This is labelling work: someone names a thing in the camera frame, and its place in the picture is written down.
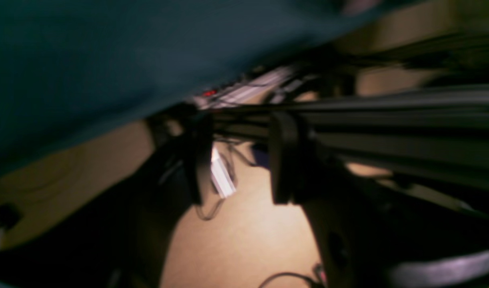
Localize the teal table cloth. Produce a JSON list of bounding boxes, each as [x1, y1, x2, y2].
[[0, 0, 429, 180]]

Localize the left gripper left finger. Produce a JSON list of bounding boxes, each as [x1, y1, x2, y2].
[[0, 113, 214, 288]]

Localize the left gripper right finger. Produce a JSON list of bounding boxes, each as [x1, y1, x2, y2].
[[269, 112, 489, 288]]

